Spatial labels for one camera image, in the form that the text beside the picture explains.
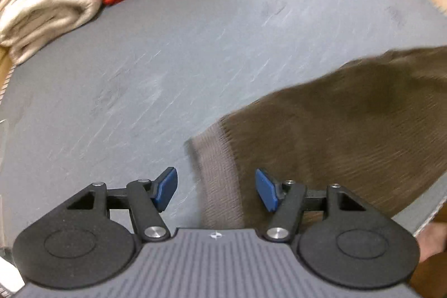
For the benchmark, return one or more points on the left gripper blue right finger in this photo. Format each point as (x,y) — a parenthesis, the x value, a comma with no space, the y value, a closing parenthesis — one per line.
(286,201)

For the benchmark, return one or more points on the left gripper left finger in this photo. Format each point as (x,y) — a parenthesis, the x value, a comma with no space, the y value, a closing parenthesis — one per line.
(145,200)

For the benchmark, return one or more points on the brown corduroy pants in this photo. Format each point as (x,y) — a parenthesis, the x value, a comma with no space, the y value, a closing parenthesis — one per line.
(376,126)

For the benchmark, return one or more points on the person right hand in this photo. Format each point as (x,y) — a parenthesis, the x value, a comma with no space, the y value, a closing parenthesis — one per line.
(432,240)

